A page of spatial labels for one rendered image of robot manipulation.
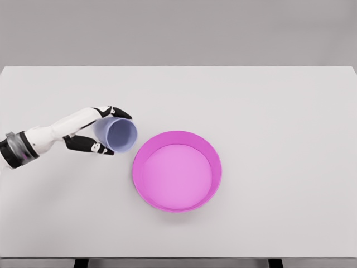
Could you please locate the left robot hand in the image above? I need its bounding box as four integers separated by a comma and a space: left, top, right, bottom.
49, 105, 133, 156

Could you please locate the lavender plastic cup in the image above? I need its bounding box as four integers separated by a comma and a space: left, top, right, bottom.
93, 116, 138, 154

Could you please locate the pink round plate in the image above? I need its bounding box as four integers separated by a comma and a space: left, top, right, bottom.
132, 130, 223, 214

